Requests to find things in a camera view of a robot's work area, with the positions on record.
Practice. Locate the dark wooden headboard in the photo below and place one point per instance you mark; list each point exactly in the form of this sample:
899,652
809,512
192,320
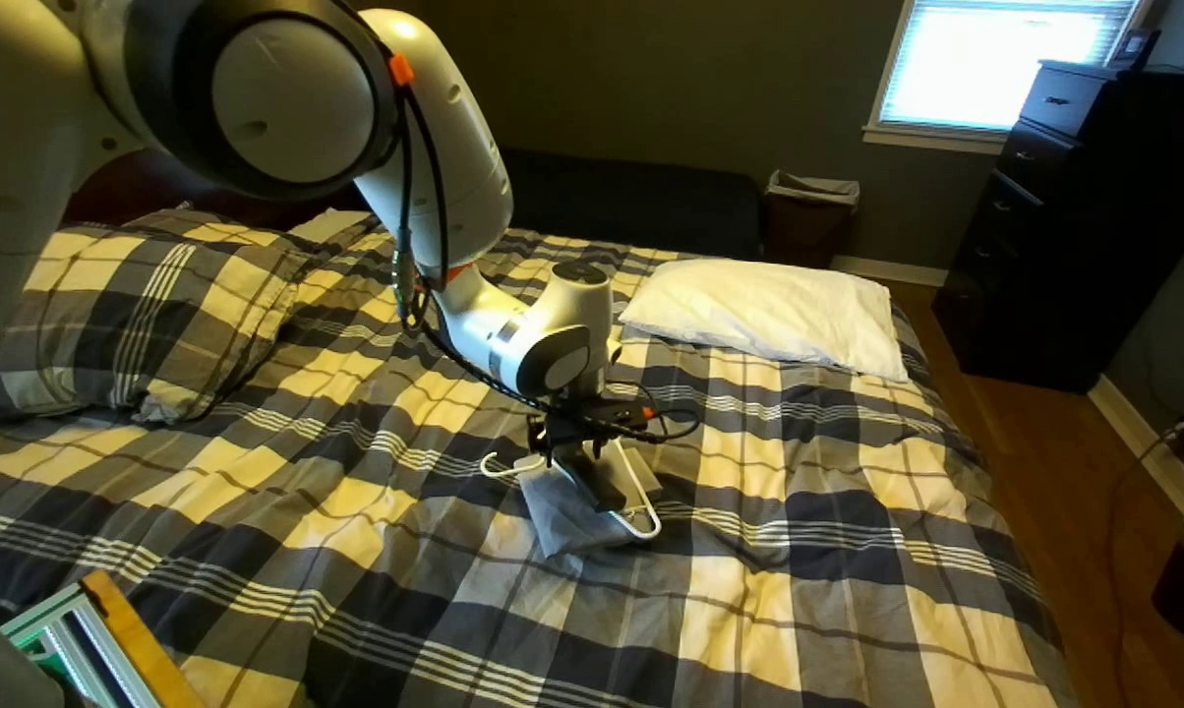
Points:
131,192

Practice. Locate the grey folded cloth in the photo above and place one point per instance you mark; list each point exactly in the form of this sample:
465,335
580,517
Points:
565,517

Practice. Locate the wooden teal frame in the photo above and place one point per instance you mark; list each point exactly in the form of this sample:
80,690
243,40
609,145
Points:
120,643

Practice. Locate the small dark box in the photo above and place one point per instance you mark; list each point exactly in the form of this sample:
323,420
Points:
1135,48

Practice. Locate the white plastic coat hanger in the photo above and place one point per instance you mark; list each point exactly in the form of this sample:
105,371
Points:
644,526

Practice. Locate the dark low bench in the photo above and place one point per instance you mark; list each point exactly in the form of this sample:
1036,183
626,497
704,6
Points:
644,204

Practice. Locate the dark waste bin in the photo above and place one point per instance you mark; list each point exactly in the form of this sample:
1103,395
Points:
813,218

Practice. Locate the white pillow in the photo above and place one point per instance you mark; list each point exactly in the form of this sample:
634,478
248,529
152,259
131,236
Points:
771,315

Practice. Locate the plaid pillow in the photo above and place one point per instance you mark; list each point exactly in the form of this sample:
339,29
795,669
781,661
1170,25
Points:
131,315

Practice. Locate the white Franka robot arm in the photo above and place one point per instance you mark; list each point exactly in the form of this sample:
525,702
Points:
445,145

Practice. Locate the bright window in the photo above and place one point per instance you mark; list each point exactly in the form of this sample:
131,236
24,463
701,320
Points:
998,63

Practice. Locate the plaid yellow grey comforter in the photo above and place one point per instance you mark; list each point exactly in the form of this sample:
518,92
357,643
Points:
357,551

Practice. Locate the black dresser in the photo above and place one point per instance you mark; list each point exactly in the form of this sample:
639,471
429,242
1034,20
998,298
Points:
1089,222

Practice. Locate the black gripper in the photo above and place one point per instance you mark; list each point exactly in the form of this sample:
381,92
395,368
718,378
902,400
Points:
572,427

